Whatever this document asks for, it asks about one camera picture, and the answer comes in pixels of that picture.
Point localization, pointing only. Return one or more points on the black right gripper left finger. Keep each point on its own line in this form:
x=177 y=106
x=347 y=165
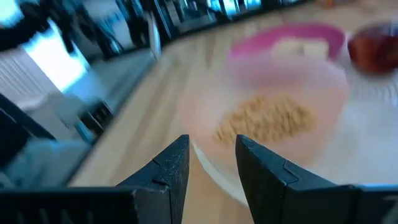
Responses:
x=93 y=205

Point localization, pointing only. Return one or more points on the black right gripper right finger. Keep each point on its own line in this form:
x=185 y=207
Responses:
x=295 y=205

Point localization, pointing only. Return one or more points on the pale pink bowl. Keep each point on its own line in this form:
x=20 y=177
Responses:
x=217 y=93

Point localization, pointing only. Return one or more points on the pink plastic plate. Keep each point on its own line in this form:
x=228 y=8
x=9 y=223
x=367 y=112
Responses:
x=258 y=40

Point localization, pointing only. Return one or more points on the brown bread roll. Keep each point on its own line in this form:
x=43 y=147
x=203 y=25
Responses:
x=376 y=49

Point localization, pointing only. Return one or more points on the cereal pieces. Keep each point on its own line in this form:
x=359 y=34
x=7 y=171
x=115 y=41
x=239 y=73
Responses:
x=267 y=119

